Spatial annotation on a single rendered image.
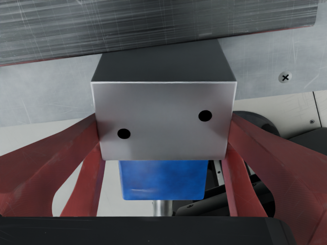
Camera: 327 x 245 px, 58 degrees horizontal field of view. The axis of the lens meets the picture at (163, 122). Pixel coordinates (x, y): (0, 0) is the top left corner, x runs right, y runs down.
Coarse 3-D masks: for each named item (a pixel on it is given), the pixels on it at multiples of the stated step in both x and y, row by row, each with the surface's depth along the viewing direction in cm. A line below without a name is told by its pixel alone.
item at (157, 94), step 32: (128, 64) 11; (160, 64) 11; (192, 64) 11; (224, 64) 11; (96, 96) 10; (128, 96) 10; (160, 96) 10; (192, 96) 10; (224, 96) 10; (128, 128) 11; (160, 128) 11; (192, 128) 11; (224, 128) 11; (128, 160) 14; (160, 160) 14; (192, 160) 14; (128, 192) 15; (160, 192) 15; (192, 192) 15
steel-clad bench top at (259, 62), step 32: (288, 32) 14; (320, 32) 14; (32, 64) 15; (64, 64) 15; (96, 64) 15; (256, 64) 15; (288, 64) 15; (320, 64) 15; (0, 96) 16; (32, 96) 16; (64, 96) 16; (256, 96) 16
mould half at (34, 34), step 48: (0, 0) 5; (48, 0) 5; (96, 0) 5; (144, 0) 5; (192, 0) 5; (240, 0) 5; (288, 0) 5; (0, 48) 5; (48, 48) 5; (96, 48) 6
